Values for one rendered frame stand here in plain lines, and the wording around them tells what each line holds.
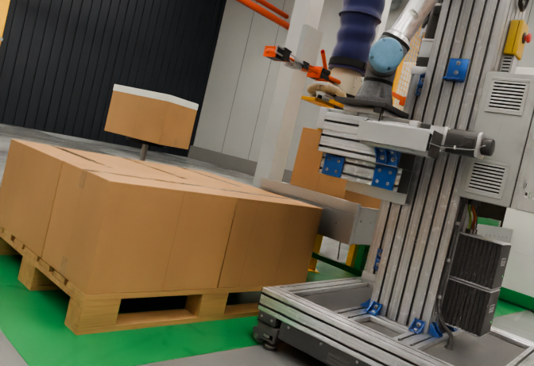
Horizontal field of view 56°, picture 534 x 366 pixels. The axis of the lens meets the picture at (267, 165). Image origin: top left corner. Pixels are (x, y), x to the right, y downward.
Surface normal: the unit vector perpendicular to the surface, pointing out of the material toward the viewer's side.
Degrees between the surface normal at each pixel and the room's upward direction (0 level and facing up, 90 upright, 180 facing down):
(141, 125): 90
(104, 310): 90
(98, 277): 90
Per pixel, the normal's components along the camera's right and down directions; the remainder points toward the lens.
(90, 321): 0.69, 0.18
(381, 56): -0.22, 0.11
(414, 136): -0.61, -0.12
